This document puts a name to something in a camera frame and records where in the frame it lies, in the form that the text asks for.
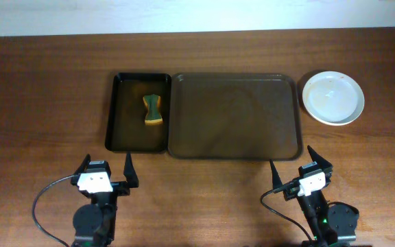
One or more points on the black rectangular tray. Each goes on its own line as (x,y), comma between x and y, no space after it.
(126,130)

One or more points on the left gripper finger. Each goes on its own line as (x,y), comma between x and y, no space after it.
(81,169)
(130,173)

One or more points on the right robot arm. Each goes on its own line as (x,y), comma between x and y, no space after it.
(331,223)

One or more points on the green yellow sponge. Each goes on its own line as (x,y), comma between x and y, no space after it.
(153,115)

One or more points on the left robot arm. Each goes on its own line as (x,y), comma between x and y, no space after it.
(94,223)

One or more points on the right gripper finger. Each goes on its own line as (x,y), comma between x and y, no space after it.
(276,181)
(315,157)

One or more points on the white plate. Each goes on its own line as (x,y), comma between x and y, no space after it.
(336,115)
(331,87)

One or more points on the brown serving tray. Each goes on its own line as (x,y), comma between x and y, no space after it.
(234,116)

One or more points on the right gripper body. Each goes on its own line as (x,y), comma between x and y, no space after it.
(290,191)

